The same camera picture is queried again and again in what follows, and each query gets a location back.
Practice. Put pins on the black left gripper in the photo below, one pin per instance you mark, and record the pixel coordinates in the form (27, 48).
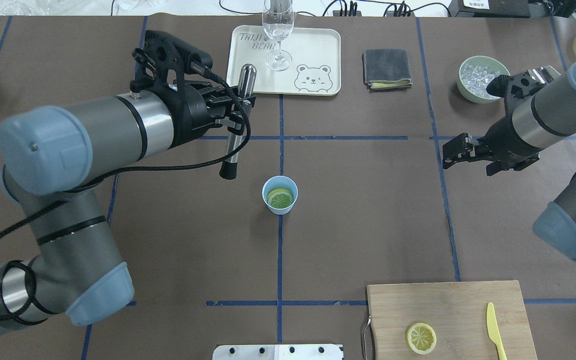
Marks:
(186, 116)

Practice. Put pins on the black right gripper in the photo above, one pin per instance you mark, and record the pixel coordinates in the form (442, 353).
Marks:
(509, 140)

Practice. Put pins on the steel muddler with black tip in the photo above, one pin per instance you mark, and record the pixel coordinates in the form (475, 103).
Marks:
(235, 150)

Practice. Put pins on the yellow lemon slice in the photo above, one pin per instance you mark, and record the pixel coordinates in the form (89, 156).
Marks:
(421, 338)
(280, 198)

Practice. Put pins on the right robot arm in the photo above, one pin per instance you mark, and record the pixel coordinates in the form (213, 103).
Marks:
(539, 118)

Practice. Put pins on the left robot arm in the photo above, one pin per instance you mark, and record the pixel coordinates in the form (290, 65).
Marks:
(53, 157)

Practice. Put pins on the light blue paper cup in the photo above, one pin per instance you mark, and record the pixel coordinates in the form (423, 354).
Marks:
(280, 181)

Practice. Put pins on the green bowl of ice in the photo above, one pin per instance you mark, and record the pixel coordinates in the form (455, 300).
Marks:
(474, 76)

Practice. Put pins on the cream bear serving tray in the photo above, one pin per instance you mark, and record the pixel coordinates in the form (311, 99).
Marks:
(315, 68)

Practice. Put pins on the clear wine glass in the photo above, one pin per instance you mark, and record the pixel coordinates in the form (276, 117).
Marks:
(278, 20)

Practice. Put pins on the steel ice scoop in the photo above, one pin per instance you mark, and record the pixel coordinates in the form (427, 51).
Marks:
(544, 74)

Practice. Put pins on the grey folded cloth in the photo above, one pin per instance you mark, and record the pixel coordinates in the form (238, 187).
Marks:
(386, 69)

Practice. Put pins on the black power strip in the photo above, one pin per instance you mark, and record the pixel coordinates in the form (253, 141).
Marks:
(372, 8)

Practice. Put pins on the bamboo cutting board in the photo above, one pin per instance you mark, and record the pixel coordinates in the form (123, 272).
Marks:
(457, 311)

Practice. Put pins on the yellow plastic knife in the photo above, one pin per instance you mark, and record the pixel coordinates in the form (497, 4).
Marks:
(493, 331)

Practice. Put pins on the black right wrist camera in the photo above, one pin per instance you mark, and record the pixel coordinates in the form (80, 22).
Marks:
(515, 89)

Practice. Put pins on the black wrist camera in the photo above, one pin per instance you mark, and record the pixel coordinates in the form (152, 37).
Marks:
(515, 89)
(162, 53)

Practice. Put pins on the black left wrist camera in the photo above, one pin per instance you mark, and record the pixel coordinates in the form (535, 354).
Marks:
(162, 53)

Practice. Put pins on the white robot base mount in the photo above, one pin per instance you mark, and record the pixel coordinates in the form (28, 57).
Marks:
(316, 351)

